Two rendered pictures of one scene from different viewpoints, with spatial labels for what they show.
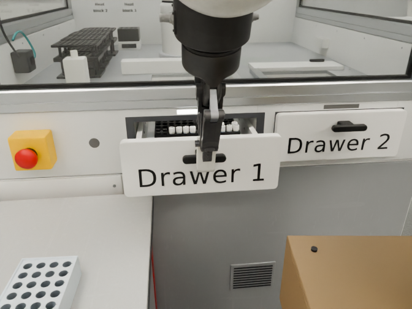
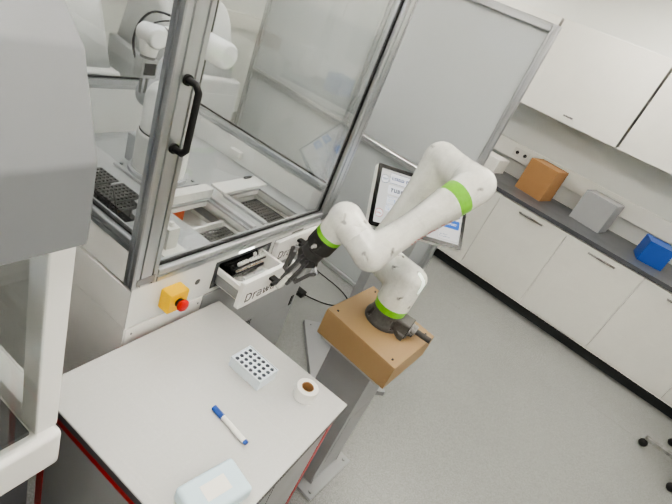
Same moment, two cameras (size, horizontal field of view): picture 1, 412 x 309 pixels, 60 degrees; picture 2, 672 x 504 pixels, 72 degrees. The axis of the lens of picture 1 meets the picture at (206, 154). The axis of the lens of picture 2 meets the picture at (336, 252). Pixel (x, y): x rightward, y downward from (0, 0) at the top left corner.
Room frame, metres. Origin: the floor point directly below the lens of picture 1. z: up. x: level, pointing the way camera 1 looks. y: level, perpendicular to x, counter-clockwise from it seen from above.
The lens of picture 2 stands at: (-0.19, 1.11, 1.82)
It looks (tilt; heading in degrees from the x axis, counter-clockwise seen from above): 28 degrees down; 297
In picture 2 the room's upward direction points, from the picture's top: 24 degrees clockwise
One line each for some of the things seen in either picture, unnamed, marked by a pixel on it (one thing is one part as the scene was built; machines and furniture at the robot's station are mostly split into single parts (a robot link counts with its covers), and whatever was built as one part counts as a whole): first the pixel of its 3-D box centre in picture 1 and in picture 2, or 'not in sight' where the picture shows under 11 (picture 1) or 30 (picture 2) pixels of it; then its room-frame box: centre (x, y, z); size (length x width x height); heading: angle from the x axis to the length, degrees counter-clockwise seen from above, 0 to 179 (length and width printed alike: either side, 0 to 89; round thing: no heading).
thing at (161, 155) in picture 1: (202, 165); (266, 282); (0.58, 0.01, 0.87); 0.29 x 0.02 x 0.11; 96
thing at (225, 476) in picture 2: not in sight; (213, 492); (0.13, 0.57, 0.78); 0.15 x 0.10 x 0.04; 84
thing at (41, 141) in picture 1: (32, 150); (174, 298); (0.64, 0.35, 0.88); 0.07 x 0.05 x 0.07; 96
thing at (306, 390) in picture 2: not in sight; (305, 391); (0.20, 0.16, 0.78); 0.07 x 0.07 x 0.04
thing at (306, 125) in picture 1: (338, 135); (294, 244); (0.73, -0.29, 0.87); 0.29 x 0.02 x 0.11; 96
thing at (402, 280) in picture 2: not in sight; (399, 285); (0.24, -0.29, 1.02); 0.16 x 0.13 x 0.19; 167
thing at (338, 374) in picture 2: not in sight; (336, 403); (0.24, -0.28, 0.38); 0.30 x 0.30 x 0.76; 0
